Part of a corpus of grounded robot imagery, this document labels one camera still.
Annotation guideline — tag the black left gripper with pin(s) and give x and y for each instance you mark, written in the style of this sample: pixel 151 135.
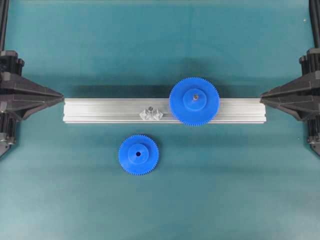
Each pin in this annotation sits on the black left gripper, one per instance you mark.
pixel 19 98

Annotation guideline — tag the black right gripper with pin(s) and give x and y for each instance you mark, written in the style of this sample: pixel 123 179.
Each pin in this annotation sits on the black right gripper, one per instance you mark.
pixel 302 108

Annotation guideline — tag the small blue gear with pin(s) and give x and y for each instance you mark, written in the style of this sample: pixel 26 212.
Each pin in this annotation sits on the small blue gear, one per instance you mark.
pixel 138 155

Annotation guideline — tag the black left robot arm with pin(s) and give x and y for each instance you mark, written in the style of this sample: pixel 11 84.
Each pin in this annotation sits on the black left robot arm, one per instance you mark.
pixel 4 8

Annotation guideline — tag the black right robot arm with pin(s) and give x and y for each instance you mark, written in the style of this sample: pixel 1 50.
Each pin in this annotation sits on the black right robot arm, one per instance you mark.
pixel 314 13

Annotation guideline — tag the large blue gear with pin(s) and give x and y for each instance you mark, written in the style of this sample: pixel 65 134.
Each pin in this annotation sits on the large blue gear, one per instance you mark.
pixel 191 112

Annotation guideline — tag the aluminium extrusion rail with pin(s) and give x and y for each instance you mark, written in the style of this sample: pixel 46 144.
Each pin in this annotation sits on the aluminium extrusion rail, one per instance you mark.
pixel 126 110

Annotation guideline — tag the steel shaft with bracket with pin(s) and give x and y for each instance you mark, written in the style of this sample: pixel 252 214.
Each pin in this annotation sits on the steel shaft with bracket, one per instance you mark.
pixel 151 114

